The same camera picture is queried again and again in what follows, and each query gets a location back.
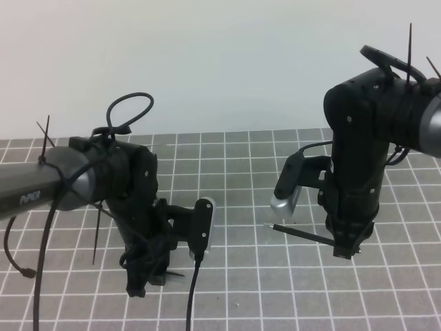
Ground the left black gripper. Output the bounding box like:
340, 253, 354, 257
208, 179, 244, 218
116, 198, 195, 297

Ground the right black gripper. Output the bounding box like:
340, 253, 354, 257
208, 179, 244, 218
298, 155, 380, 260

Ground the black pen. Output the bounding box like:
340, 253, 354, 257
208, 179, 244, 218
265, 223, 335, 247

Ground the black pen cap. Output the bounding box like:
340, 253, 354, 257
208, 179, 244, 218
165, 271, 185, 278

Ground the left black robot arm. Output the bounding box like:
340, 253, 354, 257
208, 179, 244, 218
1, 137, 214, 297

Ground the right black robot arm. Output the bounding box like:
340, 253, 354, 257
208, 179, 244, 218
298, 68, 440, 259

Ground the grey grid tablecloth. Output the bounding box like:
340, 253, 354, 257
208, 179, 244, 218
0, 128, 441, 331

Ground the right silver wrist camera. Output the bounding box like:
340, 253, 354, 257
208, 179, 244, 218
270, 150, 305, 221

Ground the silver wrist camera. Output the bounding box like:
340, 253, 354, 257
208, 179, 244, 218
270, 150, 305, 221
187, 197, 216, 261

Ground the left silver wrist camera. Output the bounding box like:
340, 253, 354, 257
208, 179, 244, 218
187, 197, 216, 261

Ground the right black camera cable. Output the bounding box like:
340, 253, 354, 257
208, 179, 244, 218
298, 44, 430, 166

